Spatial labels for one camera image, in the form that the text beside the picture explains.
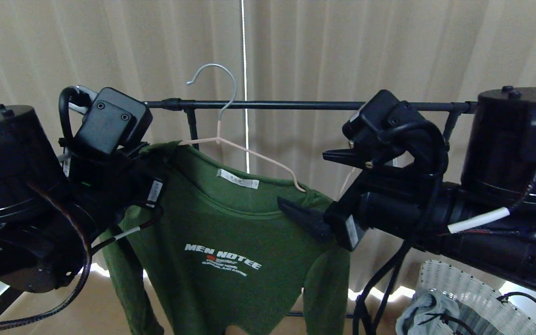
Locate beige curtain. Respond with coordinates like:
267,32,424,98
0,0,536,303

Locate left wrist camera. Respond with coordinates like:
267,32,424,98
70,87,153,159

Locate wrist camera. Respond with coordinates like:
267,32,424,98
322,89,429,169
70,87,153,159

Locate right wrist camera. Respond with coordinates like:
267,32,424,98
322,89,429,169

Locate pale grey shorts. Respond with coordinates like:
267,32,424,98
395,289,478,335

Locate white laundry basket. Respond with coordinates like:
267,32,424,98
416,260,536,335

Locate black braided cable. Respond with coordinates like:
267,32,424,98
0,181,93,335

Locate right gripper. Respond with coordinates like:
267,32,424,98
323,167,450,252

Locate black clothes rack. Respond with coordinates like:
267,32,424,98
143,98,479,322

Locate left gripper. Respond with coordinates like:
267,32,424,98
63,155,165,238

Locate green printed t-shirt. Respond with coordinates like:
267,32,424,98
100,141,351,335

